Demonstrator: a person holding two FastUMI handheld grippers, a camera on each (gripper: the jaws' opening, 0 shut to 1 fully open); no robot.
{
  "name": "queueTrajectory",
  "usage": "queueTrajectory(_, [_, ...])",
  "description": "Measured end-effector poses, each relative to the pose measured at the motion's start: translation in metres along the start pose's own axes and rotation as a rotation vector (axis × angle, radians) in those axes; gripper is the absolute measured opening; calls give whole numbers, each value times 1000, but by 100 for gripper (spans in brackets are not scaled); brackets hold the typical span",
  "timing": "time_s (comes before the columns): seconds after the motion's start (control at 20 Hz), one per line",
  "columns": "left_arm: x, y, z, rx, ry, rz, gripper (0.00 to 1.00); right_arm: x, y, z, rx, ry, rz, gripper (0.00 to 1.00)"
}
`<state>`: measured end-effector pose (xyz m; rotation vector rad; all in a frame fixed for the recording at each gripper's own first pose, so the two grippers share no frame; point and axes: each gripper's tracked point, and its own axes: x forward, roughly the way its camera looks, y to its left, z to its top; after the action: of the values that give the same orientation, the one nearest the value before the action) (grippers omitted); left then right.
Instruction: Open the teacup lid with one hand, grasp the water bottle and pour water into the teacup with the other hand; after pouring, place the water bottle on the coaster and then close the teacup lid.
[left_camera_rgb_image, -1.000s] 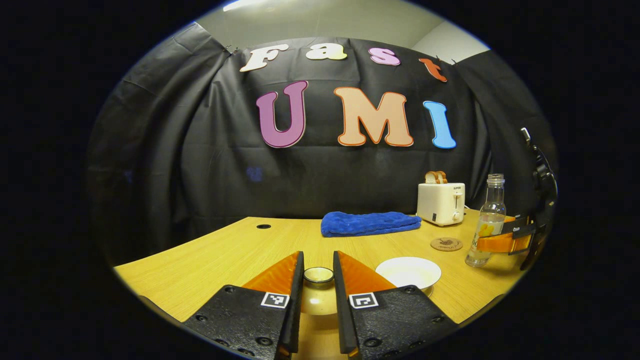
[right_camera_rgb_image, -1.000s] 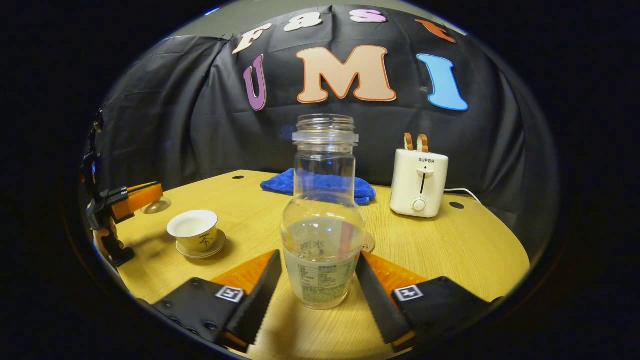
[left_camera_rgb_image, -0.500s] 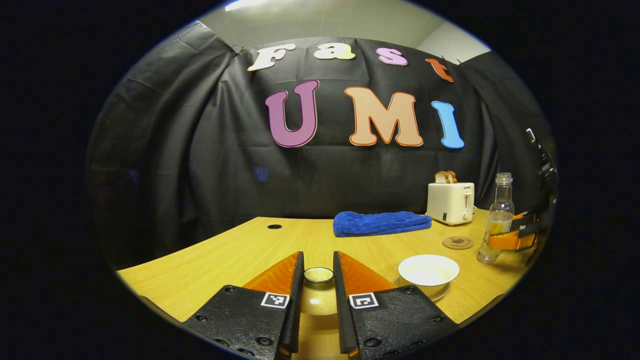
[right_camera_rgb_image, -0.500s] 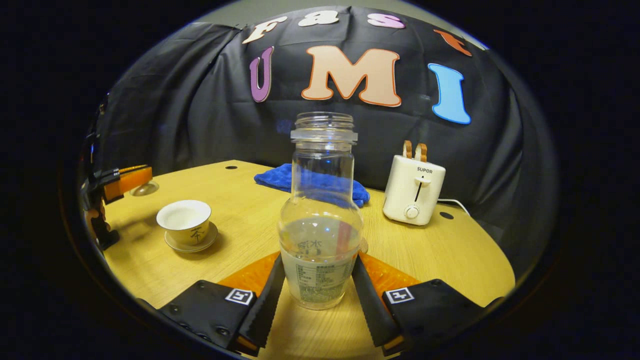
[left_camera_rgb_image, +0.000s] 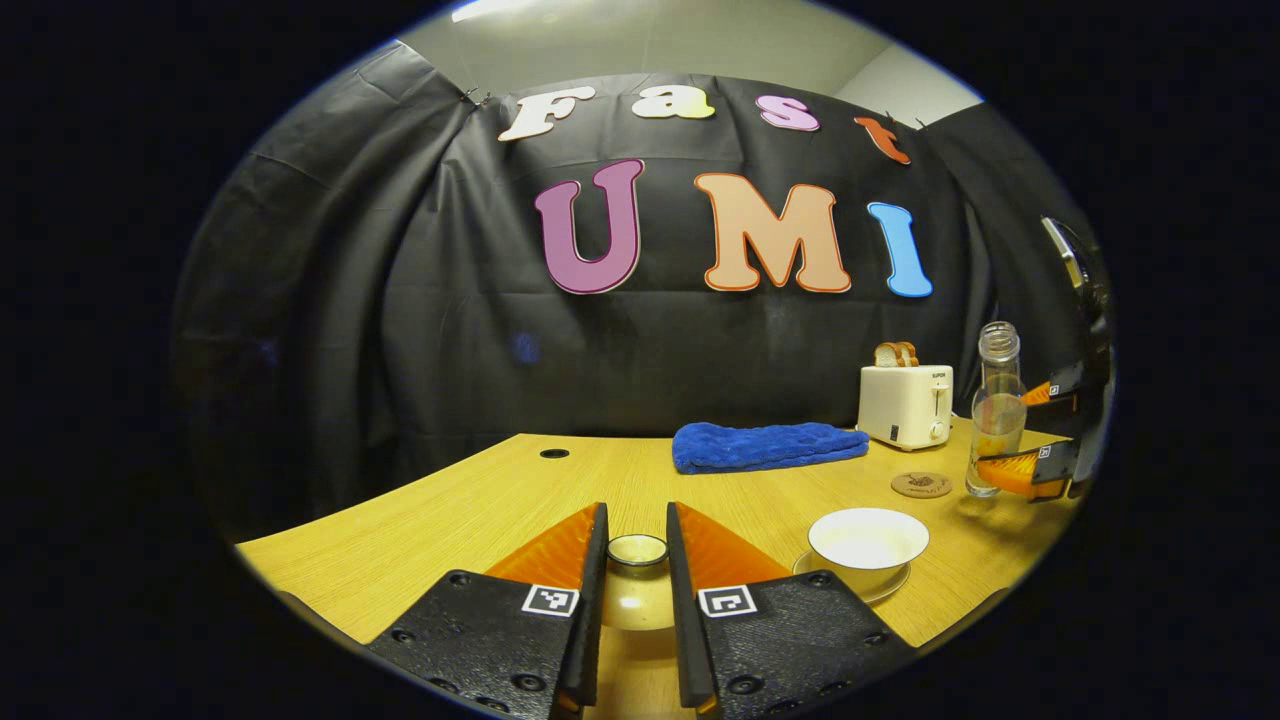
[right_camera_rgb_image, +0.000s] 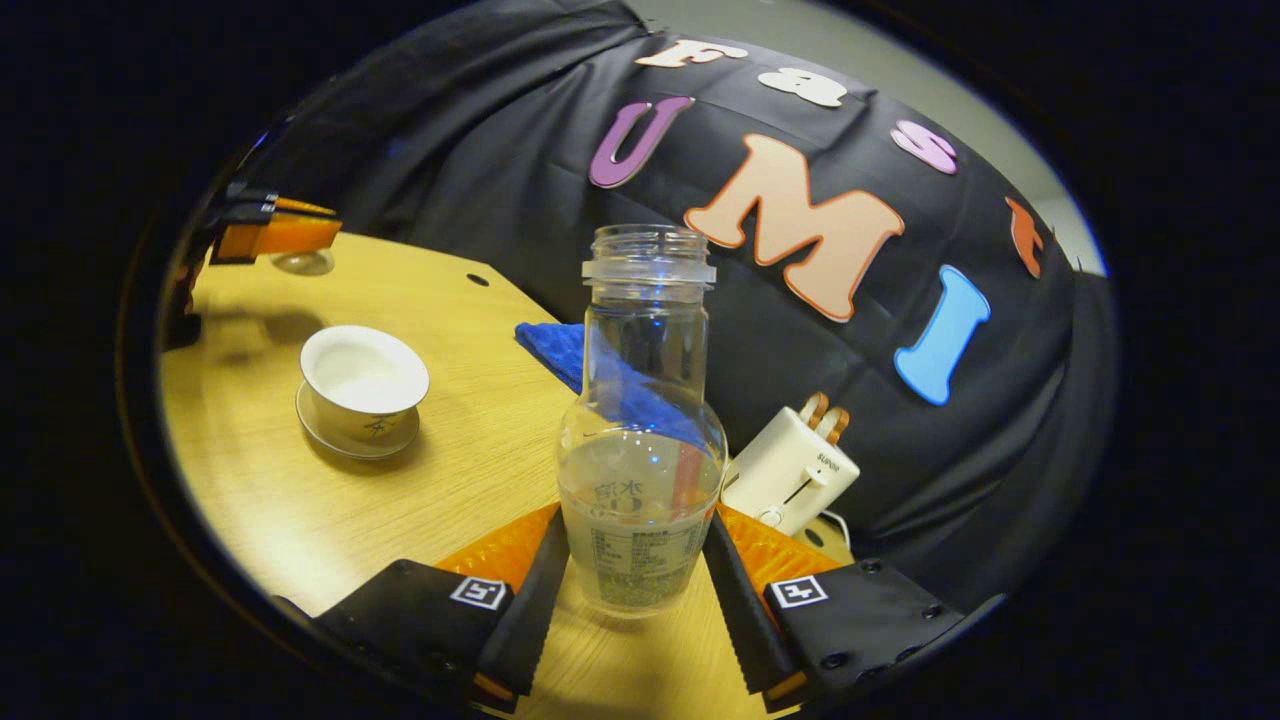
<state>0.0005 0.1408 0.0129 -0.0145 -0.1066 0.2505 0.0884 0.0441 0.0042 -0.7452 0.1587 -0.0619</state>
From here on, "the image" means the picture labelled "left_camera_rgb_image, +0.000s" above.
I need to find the yellow saucer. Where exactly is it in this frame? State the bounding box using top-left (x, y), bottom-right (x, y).
top-left (792, 548), bottom-right (913, 605)

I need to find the clear plastic water bottle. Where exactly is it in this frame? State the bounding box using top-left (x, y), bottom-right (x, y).
top-left (965, 321), bottom-right (1029, 499)

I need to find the black backdrop cloth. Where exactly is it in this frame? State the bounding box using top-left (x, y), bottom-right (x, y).
top-left (175, 40), bottom-right (1111, 541)

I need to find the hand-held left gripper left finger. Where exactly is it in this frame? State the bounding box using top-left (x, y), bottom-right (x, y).
top-left (365, 502), bottom-right (611, 719)

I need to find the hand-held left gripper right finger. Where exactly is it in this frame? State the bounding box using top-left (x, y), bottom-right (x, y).
top-left (665, 500), bottom-right (916, 719)

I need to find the blue folded towel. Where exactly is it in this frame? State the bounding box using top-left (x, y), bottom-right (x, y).
top-left (672, 421), bottom-right (870, 475)

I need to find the yellow white teacup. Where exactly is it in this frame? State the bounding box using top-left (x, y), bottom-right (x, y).
top-left (808, 507), bottom-right (931, 598)

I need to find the white toaster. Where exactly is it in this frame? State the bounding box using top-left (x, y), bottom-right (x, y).
top-left (857, 364), bottom-right (955, 452)

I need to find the yellow teacup lid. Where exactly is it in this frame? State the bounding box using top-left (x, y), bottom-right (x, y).
top-left (600, 533), bottom-right (673, 633)

